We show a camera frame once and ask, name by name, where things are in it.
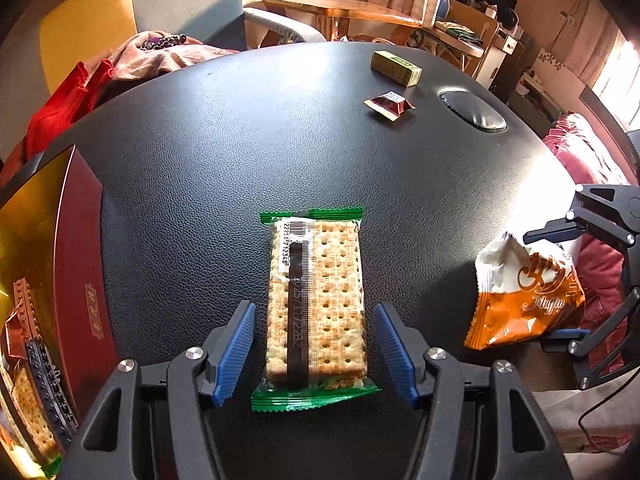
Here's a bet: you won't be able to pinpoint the olive green small box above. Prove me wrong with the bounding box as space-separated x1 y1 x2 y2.
370 50 422 88

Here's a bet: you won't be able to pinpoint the pink cloth pile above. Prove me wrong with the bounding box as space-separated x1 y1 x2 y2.
82 30 236 82

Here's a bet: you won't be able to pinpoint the grey yellow armchair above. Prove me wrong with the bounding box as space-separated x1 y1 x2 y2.
39 0 324 92

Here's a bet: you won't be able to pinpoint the red gold gift box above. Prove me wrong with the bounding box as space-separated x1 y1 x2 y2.
0 144 122 480

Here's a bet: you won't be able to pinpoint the cluttered wooden shelf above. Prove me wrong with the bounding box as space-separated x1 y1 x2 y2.
423 0 518 89

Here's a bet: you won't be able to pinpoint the wooden side table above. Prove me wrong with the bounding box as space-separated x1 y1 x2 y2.
262 0 422 46

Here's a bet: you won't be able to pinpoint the orange snack bag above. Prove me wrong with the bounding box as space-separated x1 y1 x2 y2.
464 232 586 350

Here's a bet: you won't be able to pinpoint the pink blanket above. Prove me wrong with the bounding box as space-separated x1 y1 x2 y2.
544 113 639 332

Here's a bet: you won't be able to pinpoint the small red brown wrapper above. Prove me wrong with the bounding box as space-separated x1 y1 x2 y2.
363 91 414 122

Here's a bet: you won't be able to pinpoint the red cloth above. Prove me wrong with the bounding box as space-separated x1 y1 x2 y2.
1 58 114 186

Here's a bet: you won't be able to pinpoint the cracker pack green ends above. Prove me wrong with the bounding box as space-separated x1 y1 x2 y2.
252 207 378 413

